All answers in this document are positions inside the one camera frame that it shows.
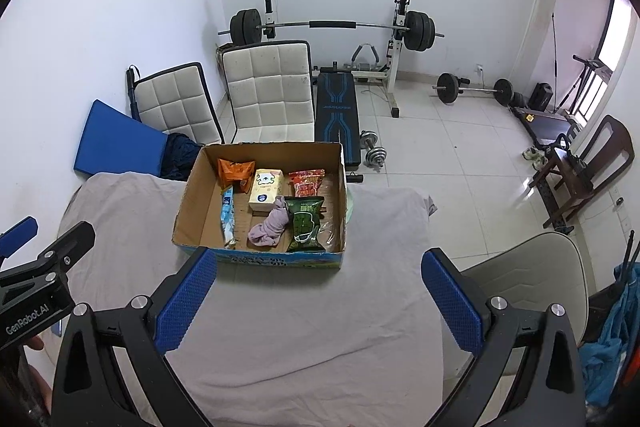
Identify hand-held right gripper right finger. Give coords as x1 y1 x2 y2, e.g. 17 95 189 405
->
421 248 587 427

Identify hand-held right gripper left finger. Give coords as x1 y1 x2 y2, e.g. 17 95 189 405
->
50 247 219 427

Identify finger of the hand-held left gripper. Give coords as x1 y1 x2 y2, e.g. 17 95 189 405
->
0 216 40 259
0 221 97 304

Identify cardboard box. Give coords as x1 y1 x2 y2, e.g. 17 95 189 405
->
172 141 349 271

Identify blue and white snack packet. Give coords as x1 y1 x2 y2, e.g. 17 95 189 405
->
220 186 237 249

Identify purple cloth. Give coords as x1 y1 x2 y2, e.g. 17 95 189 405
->
247 197 292 249

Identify cream carton with panda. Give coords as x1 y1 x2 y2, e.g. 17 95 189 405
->
248 169 285 213

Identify orange snack packet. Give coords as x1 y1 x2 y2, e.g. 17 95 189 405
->
217 158 256 193

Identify green snack packet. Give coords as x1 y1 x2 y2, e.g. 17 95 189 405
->
285 196 326 253

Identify red snack packet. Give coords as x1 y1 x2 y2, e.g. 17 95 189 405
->
287 168 326 199

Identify person's left forearm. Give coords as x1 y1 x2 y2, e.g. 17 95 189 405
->
25 338 54 414

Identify beige plastic chair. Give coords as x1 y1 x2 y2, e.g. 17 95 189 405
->
452 231 591 379

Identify blue folded mat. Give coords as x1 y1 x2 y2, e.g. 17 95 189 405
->
74 100 171 180

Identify grey tablecloth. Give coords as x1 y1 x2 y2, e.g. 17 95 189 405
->
55 172 446 427

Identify dark blue cloth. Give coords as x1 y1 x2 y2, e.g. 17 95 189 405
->
161 133 204 182

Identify blue hanging cloth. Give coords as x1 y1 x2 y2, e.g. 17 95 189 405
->
580 264 640 409

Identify black metal stand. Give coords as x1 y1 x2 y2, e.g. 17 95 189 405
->
611 230 640 289

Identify white padded chair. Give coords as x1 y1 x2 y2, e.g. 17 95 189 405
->
221 40 317 144
131 62 225 146

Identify orange cloth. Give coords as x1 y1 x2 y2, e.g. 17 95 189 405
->
620 344 640 385

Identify black treadmill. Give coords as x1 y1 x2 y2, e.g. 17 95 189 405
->
510 54 614 148

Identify short barbell with black plates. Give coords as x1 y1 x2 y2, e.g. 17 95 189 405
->
432 73 515 106

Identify black and blue weight bench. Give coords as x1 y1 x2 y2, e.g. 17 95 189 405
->
314 67 361 169

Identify black speaker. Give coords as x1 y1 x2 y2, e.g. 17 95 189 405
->
530 83 554 112

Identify dark wooden chair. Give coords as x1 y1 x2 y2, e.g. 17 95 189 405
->
528 114 636 233

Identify white barbell rack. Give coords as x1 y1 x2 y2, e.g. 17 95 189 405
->
261 0 417 118

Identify long barbell with black plates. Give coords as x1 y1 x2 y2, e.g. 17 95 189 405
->
217 9 445 53

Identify window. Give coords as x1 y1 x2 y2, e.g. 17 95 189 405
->
597 0 632 72

